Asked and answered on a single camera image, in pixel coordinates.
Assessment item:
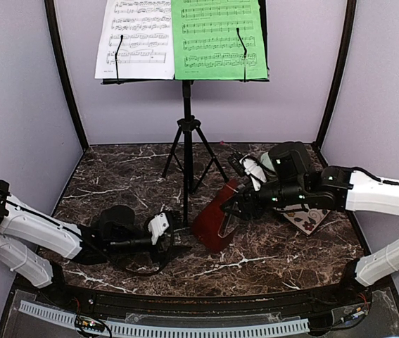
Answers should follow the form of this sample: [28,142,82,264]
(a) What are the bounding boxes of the pale green ceramic bowl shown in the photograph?
[260,152,274,171]

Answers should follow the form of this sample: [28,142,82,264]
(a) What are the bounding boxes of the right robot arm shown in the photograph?
[220,142,399,306]

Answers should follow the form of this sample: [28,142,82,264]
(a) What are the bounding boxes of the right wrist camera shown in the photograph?
[228,152,267,191]

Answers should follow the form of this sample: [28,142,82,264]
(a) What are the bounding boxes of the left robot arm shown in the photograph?
[0,180,190,307]

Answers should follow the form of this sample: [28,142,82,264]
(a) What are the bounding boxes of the white sheet music paper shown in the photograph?
[94,1,175,80]

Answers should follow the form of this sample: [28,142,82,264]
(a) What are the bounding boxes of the small circuit board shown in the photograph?
[74,316,106,334]

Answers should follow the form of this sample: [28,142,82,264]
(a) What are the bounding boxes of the square floral plate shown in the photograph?
[282,208,330,236]

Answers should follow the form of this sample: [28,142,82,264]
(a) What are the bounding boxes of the left black frame post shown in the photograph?
[44,0,89,151]

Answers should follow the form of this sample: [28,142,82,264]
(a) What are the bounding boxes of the black music stand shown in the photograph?
[101,0,271,228]

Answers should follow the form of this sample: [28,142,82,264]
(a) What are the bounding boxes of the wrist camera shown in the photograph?
[228,152,267,191]
[144,211,182,246]

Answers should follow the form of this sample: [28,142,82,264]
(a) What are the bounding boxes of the green paper sheet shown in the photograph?
[171,0,268,81]

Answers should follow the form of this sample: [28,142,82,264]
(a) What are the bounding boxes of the white slotted cable duct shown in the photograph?
[18,301,310,337]

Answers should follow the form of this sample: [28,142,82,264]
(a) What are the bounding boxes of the black front rail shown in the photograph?
[40,281,362,322]

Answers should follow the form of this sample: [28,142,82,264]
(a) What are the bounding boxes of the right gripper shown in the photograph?
[220,178,308,221]

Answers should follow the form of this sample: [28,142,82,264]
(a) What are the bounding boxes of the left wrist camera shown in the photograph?
[144,211,182,246]

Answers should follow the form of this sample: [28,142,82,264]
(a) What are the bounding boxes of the dark red wooden metronome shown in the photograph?
[191,178,239,254]

